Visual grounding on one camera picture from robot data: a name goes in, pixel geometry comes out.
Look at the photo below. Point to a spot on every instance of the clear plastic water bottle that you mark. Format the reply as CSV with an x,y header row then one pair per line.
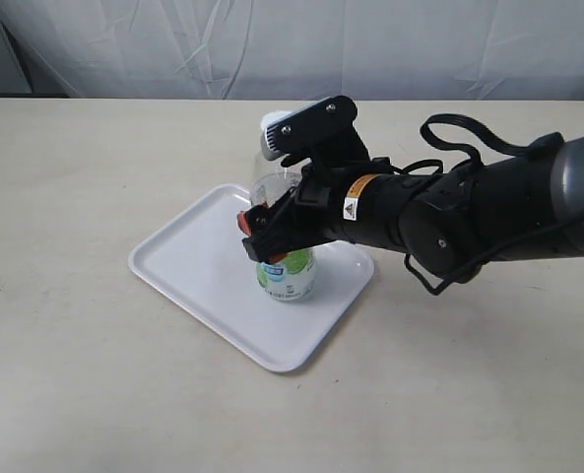
x,y
289,274

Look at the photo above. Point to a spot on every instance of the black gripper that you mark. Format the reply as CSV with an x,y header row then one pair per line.
x,y
308,215

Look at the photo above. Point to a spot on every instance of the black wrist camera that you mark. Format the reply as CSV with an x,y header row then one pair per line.
x,y
322,131

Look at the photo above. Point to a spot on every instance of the white rectangular plastic tray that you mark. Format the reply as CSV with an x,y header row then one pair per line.
x,y
197,262

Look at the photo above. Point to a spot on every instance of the white wrinkled backdrop curtain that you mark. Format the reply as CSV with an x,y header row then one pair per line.
x,y
305,50

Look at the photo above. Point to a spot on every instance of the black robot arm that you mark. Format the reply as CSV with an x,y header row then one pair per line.
x,y
528,207

